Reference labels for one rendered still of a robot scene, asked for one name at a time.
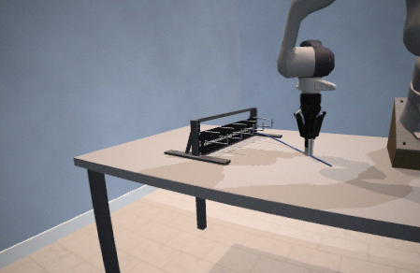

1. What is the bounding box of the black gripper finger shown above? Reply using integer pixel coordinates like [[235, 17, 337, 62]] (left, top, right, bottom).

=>
[[310, 109, 326, 155], [294, 109, 311, 157]]

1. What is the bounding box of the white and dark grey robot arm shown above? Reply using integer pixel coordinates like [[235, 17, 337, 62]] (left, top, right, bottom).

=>
[[277, 0, 420, 140]]

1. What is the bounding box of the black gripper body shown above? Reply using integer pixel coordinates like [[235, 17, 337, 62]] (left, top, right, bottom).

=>
[[299, 93, 321, 118]]

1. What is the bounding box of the black patch panel rack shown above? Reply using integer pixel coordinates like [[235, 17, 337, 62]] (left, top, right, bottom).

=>
[[164, 108, 265, 165]]

